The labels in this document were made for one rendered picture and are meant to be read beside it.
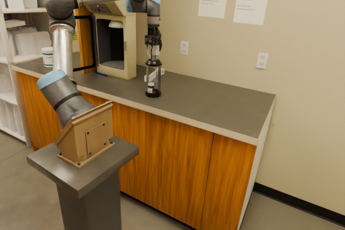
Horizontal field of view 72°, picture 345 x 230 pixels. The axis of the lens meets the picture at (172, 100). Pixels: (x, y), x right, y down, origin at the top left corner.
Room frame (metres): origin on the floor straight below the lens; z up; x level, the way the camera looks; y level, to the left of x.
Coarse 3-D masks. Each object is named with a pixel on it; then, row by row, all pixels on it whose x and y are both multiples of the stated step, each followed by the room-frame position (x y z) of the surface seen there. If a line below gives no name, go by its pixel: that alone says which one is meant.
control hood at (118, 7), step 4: (120, 0) 1.70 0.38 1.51; (124, 0) 1.73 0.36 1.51; (108, 4) 1.69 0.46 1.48; (112, 4) 1.67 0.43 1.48; (116, 4) 1.66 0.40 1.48; (120, 4) 1.69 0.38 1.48; (124, 4) 1.73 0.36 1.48; (88, 8) 1.84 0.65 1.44; (108, 8) 1.73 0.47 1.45; (112, 8) 1.71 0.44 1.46; (116, 8) 1.69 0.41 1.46; (120, 8) 1.69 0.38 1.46; (124, 8) 1.73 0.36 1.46; (96, 12) 1.84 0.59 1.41; (100, 12) 1.81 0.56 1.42; (112, 12) 1.75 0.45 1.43; (116, 12) 1.73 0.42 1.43; (120, 12) 1.71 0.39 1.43; (124, 12) 1.73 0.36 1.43
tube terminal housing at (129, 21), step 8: (96, 16) 1.87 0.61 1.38; (104, 16) 1.84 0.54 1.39; (112, 16) 1.80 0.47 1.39; (120, 16) 1.77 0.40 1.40; (128, 16) 1.76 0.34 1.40; (96, 24) 1.88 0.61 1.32; (128, 24) 1.76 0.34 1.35; (128, 32) 1.76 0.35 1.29; (128, 40) 1.76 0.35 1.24; (128, 48) 1.76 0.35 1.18; (128, 56) 1.76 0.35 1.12; (128, 64) 1.75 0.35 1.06; (104, 72) 1.85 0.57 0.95; (112, 72) 1.81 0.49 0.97; (120, 72) 1.78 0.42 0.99; (128, 72) 1.75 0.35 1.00
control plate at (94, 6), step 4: (92, 4) 1.77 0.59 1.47; (96, 4) 1.75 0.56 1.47; (100, 4) 1.73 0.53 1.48; (104, 4) 1.71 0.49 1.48; (92, 8) 1.81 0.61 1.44; (96, 8) 1.79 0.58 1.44; (100, 8) 1.77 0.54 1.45; (104, 8) 1.75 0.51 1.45; (104, 12) 1.79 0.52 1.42; (108, 12) 1.76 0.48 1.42
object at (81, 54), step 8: (80, 24) 1.79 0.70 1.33; (88, 24) 1.84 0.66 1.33; (80, 32) 1.78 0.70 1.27; (88, 32) 1.83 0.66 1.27; (72, 40) 1.73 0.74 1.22; (80, 40) 1.78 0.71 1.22; (88, 40) 1.83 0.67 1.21; (72, 48) 1.72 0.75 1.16; (80, 48) 1.77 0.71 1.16; (88, 48) 1.83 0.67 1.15; (72, 56) 1.72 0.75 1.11; (80, 56) 1.76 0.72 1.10; (88, 56) 1.82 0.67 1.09; (80, 64) 1.76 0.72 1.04; (88, 64) 1.82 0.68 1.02
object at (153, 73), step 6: (150, 66) 1.43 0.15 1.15; (156, 66) 1.43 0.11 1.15; (150, 72) 1.43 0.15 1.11; (156, 72) 1.43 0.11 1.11; (150, 78) 1.43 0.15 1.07; (156, 78) 1.43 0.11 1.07; (150, 84) 1.43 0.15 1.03; (156, 84) 1.43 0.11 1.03; (150, 90) 1.43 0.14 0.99; (156, 90) 1.44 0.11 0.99
